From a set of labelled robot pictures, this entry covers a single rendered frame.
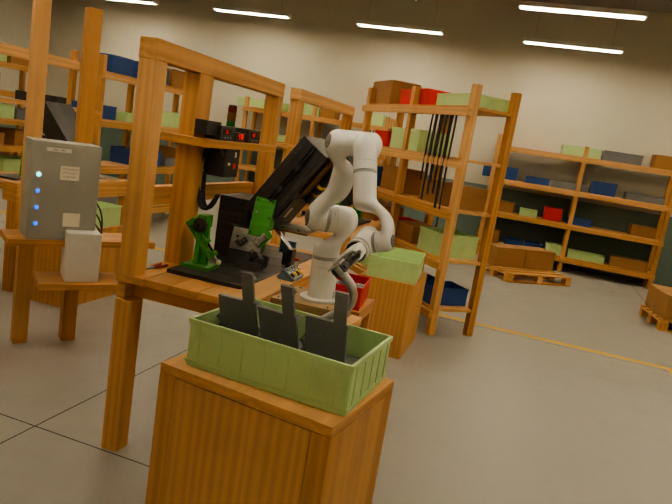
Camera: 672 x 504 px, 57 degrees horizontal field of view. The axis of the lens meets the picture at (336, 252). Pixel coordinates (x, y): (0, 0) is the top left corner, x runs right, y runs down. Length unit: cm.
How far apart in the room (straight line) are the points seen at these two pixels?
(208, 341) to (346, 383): 51
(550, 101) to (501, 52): 127
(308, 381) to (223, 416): 32
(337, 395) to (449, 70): 1065
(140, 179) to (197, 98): 56
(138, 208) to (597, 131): 1008
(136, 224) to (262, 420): 124
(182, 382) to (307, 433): 50
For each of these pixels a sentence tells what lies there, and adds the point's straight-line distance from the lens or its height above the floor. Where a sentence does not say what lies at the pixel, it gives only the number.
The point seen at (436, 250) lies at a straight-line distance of 586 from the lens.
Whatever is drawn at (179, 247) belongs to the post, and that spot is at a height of 97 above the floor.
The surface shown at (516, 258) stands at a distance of 994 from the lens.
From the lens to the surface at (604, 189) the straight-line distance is 1157.
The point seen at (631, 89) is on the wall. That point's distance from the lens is 1222.
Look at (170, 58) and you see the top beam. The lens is 298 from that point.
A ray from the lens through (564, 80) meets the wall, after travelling 1217.
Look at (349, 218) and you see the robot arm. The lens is 268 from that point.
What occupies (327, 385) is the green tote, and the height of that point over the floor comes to 87.
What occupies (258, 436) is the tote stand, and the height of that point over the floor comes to 67.
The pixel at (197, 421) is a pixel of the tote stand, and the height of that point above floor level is 63.
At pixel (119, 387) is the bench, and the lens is 317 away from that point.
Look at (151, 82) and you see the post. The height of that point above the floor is 175.
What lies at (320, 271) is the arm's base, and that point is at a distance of 269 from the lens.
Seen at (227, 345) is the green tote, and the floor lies 90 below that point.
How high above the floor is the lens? 163
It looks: 10 degrees down
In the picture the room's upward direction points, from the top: 9 degrees clockwise
